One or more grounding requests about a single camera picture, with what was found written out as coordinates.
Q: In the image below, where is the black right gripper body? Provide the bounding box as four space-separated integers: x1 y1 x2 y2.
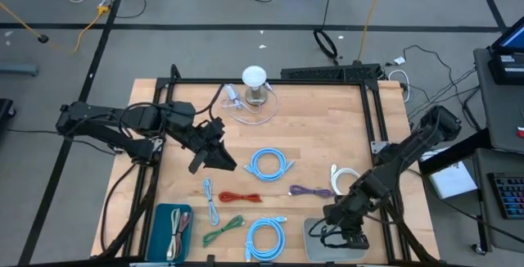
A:
322 195 372 236

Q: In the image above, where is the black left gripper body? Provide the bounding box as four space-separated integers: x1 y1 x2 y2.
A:
186 115 227 175

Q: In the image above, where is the red cable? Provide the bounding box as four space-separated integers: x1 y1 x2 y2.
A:
218 191 263 204

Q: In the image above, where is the purple cable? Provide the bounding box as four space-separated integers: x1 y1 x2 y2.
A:
288 183 336 199

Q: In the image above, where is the thin light blue cable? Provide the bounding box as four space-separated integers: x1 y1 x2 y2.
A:
202 177 221 227

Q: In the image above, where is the green cable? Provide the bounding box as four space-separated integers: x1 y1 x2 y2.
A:
201 214 246 248

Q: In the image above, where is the pink cable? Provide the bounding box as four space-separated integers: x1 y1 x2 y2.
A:
176 211 192 260

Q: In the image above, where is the thin white cable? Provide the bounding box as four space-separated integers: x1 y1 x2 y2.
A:
166 208 182 261

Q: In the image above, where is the grey plastic tray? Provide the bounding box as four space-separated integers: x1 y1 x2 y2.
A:
302 216 368 263

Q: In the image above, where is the white power adapter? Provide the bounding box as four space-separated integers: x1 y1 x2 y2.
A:
224 84 243 110

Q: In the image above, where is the white dome table lamp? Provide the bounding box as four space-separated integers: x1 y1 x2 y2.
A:
241 65 269 106

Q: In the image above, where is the teal plastic tray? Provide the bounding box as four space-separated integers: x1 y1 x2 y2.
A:
146 203 195 264

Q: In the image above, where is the white paper sheet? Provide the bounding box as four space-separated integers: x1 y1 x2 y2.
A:
421 147 479 201

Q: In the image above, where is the black backlit keyboard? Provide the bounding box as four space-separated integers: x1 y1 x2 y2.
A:
486 171 524 220

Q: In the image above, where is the grey side desk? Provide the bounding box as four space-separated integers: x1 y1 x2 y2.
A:
472 47 524 255

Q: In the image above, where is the black laptop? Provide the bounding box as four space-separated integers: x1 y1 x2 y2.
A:
489 25 524 86

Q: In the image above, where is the light grey lamp cable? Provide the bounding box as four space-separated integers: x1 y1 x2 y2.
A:
219 81 282 126

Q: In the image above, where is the black aluminium table frame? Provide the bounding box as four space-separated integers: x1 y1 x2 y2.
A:
97 64 441 267

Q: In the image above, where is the black cable with coil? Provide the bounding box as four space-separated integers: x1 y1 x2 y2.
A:
313 0 340 66

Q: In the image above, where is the yellow cable with plug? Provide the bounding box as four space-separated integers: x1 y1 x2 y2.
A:
0 1 111 55

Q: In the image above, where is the thick yellow cable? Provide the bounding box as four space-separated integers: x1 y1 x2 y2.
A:
357 0 389 64

